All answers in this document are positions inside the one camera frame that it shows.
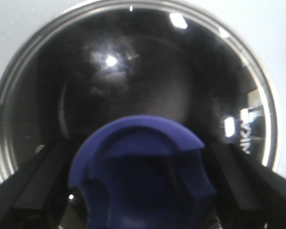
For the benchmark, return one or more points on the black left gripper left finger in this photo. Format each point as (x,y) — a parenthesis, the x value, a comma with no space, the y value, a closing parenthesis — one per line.
(36,195)

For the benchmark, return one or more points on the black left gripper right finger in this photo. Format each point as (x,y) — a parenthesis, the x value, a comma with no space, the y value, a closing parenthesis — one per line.
(249,195)

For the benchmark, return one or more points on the glass lid blue knob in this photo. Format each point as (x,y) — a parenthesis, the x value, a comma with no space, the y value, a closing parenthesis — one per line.
(144,86)

